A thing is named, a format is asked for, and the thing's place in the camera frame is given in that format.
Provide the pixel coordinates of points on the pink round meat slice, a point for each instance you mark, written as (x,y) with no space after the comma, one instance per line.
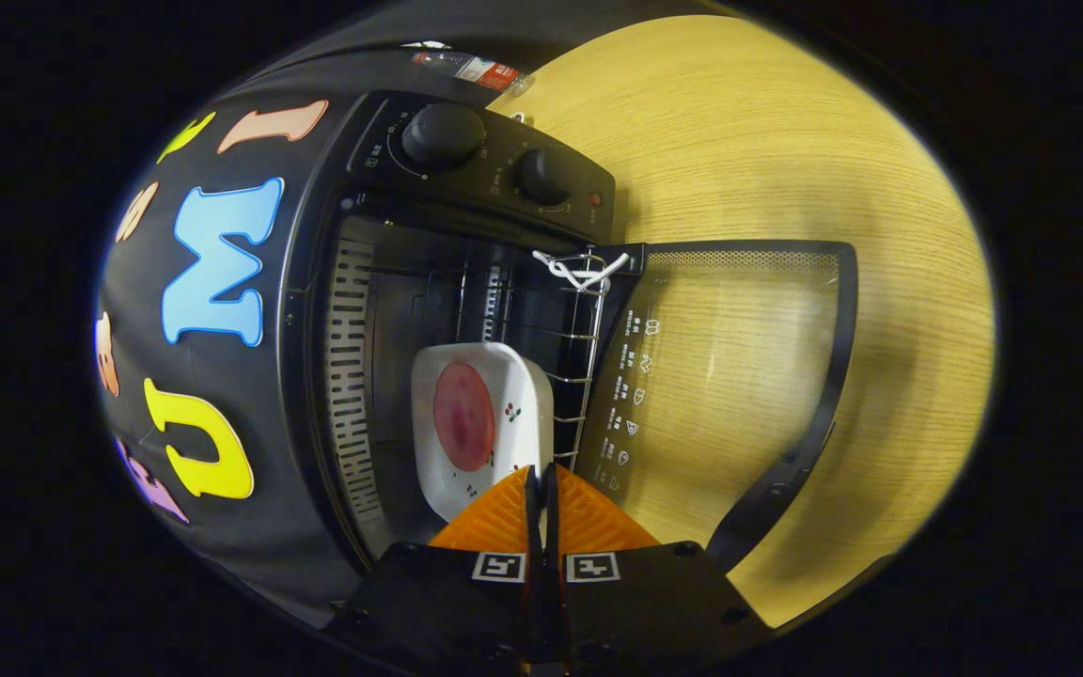
(463,418)

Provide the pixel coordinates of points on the black toaster oven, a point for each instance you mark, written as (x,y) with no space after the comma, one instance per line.
(466,150)

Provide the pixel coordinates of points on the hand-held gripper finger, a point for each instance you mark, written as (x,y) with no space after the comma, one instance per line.
(553,527)
(534,527)

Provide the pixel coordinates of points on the clear plastic water bottle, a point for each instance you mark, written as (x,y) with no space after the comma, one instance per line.
(476,70)

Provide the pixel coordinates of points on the white rectangular plate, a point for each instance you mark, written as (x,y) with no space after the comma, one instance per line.
(523,395)

